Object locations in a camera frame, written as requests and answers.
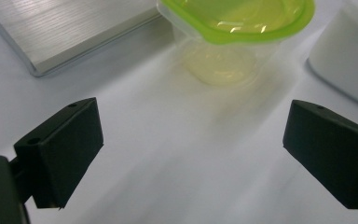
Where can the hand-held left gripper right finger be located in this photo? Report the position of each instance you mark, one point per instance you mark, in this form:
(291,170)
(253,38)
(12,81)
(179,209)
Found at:
(332,149)

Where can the white lidded storage box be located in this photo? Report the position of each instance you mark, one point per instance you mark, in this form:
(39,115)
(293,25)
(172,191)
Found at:
(345,56)

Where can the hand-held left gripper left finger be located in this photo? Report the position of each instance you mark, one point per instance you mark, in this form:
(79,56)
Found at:
(60,152)

